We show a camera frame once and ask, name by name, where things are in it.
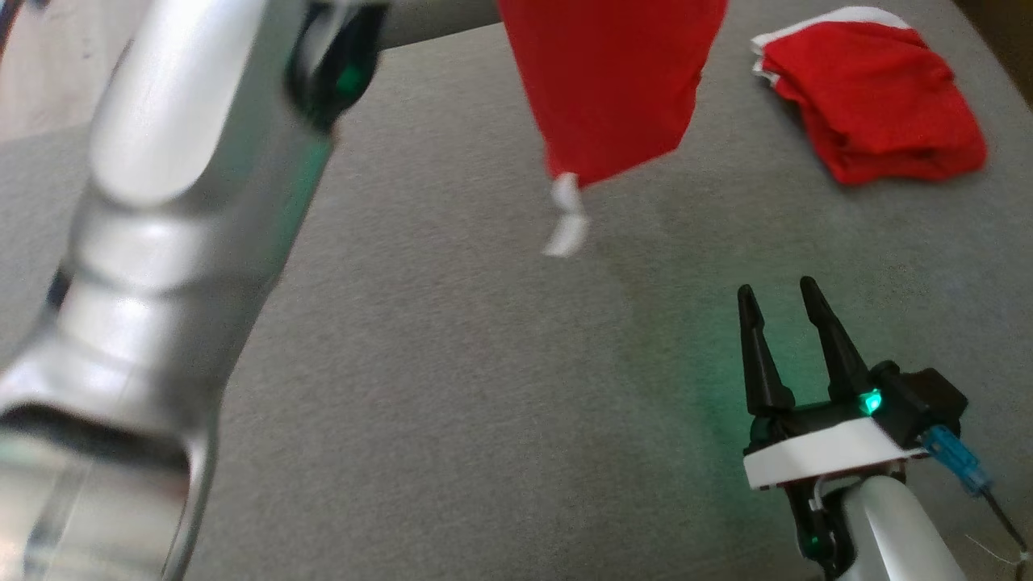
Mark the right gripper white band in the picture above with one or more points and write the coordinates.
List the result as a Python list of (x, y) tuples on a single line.
[(823, 452)]

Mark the red white sports jersey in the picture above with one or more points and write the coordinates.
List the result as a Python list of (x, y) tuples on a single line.
[(613, 81)]

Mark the left robot arm silver white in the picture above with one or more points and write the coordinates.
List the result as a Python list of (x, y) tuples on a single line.
[(161, 242)]

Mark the right robot arm silver white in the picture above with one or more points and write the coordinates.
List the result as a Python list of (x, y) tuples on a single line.
[(896, 532)]

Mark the red shorts white stripes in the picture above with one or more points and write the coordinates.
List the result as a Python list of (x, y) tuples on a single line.
[(871, 105)]

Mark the grey fabric sofa seat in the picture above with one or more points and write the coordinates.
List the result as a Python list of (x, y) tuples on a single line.
[(484, 363)]

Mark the grey sofa back cushion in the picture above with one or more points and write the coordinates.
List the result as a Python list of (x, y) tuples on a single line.
[(440, 16)]

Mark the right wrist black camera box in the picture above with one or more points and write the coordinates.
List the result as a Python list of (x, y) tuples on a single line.
[(920, 399)]

